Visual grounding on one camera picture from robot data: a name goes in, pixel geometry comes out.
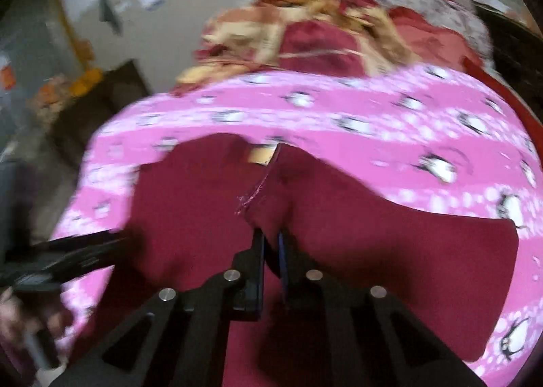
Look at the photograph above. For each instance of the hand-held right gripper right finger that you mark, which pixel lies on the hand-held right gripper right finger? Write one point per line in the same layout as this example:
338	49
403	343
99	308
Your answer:
283	264

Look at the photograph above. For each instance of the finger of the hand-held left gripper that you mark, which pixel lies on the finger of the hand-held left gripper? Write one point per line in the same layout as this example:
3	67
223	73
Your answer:
93	262
85	240

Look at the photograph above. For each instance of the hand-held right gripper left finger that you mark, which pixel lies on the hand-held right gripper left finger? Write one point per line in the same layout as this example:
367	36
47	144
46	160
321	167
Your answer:
258	260

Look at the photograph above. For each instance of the maroon garment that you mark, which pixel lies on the maroon garment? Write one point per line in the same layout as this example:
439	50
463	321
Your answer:
360	243

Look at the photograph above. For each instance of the person's left hand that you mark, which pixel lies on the person's left hand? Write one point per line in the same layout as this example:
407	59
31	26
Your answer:
21	319

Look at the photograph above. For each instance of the dark wooden cabinet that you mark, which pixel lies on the dark wooden cabinet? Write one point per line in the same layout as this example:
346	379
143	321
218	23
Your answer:
97	115

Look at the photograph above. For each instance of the pink penguin print blanket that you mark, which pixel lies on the pink penguin print blanket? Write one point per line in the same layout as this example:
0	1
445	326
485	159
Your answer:
339	107

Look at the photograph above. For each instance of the red yellow floral quilt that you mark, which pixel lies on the red yellow floral quilt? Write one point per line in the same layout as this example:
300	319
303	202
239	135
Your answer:
314	48

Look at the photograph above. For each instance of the dark wooden nightstand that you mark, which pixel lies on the dark wooden nightstand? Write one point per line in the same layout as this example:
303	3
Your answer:
513	52

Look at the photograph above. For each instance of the dark cloth on wall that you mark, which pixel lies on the dark cloth on wall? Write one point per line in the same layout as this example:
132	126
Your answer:
109	14

